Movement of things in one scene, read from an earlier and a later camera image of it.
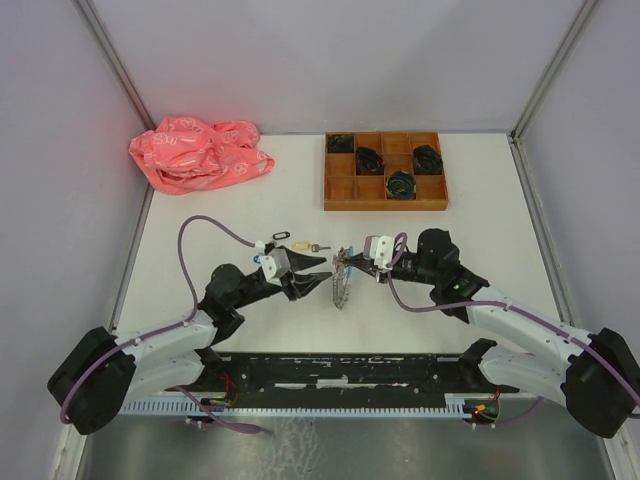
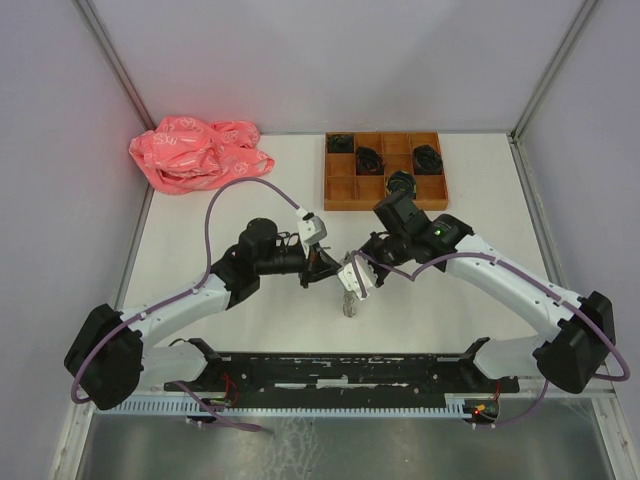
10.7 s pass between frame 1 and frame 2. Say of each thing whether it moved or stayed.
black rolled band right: stayed
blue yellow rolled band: stayed
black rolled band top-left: stayed
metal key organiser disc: moved
